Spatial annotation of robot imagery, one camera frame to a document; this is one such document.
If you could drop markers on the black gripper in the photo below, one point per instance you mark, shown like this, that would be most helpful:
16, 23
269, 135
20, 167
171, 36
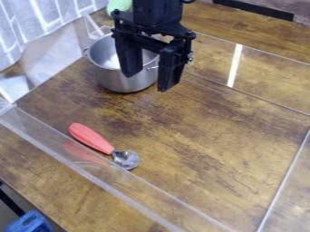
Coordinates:
152, 28

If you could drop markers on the pink handled metal spoon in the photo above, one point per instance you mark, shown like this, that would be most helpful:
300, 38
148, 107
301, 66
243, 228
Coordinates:
125, 158

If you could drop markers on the stainless steel pot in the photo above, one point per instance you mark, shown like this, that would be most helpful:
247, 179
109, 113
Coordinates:
100, 53

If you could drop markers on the green textured object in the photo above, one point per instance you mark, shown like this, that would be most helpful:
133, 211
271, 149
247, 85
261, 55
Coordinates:
122, 5

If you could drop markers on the white patterned curtain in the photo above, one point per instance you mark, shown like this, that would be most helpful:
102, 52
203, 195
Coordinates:
29, 19

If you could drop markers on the black bar on table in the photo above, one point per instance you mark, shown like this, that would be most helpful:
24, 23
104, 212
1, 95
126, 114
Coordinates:
256, 9

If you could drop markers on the clear acrylic barrier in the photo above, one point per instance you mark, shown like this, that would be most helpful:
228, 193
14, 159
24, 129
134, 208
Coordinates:
149, 200

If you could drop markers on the blue plastic crate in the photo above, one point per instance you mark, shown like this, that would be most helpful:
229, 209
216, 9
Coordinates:
30, 222

